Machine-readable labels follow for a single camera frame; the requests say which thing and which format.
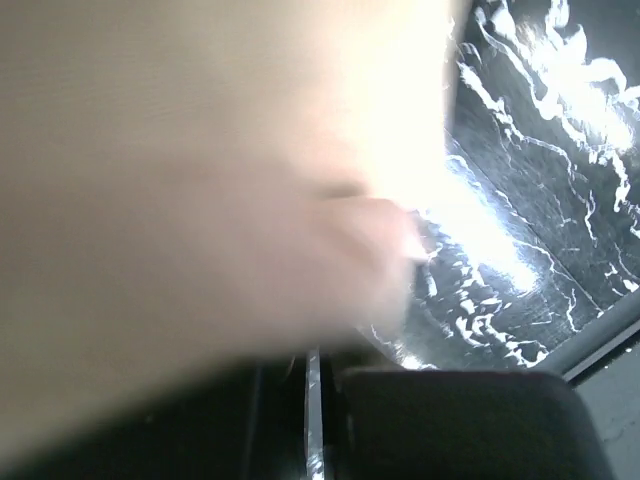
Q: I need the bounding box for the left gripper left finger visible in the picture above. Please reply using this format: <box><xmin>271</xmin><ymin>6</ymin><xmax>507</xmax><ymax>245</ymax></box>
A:
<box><xmin>1</xmin><ymin>358</ymin><xmax>306</xmax><ymax>479</ymax></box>

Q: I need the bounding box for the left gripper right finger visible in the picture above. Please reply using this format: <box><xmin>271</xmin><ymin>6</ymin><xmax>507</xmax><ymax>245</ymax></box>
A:
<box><xmin>334</xmin><ymin>369</ymin><xmax>615</xmax><ymax>480</ymax></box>

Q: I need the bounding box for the black marble mat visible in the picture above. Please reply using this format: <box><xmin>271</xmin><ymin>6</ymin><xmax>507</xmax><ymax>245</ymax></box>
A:
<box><xmin>304</xmin><ymin>0</ymin><xmax>640</xmax><ymax>480</ymax></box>

